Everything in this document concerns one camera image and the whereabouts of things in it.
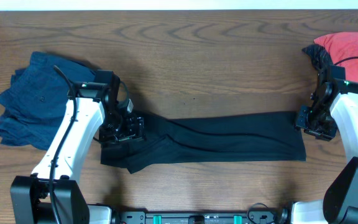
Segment black t-shirt with logo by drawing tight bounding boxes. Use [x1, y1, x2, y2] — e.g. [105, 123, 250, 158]
[101, 111, 306, 174]

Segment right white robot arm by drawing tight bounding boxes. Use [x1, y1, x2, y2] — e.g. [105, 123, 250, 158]
[288, 65, 358, 224]

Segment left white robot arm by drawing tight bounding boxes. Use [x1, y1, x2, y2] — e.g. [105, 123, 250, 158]
[10, 67, 145, 223]

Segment black patterned garment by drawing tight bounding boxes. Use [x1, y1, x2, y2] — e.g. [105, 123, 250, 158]
[302, 44, 334, 73]

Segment red garment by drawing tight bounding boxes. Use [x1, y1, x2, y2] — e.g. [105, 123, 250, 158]
[313, 31, 358, 187]

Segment folded navy blue shorts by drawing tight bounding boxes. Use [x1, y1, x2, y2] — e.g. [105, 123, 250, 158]
[0, 52, 94, 150]

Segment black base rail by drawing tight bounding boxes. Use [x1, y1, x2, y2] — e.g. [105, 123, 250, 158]
[87, 202, 293, 224]

